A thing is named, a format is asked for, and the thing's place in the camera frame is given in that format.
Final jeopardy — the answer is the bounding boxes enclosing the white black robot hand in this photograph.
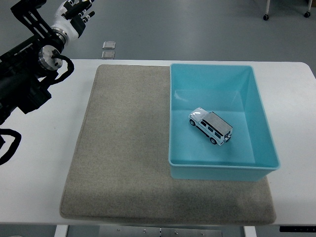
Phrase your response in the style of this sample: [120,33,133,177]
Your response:
[50,0,96,40]

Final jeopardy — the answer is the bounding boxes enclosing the white toy car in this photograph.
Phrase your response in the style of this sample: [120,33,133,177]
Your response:
[188,107,234,147]

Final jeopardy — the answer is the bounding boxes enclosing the light blue plastic box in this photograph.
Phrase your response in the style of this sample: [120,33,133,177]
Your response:
[168,63,281,182]

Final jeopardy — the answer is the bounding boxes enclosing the grey felt mat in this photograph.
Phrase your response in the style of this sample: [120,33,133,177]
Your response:
[59,64,277,226]

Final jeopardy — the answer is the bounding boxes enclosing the white cart leg with caster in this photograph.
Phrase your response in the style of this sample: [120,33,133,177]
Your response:
[263,0,271,21]
[304,0,313,18]

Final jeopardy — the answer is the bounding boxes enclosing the white table leg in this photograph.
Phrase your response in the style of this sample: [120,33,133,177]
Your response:
[243,226,258,237]
[54,225,69,237]

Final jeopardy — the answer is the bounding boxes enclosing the grey metal plate with screws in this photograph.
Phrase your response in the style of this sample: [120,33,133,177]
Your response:
[98,226,223,237]

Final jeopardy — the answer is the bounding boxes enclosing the black table control panel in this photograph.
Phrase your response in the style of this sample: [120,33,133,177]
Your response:
[279,226,316,233]

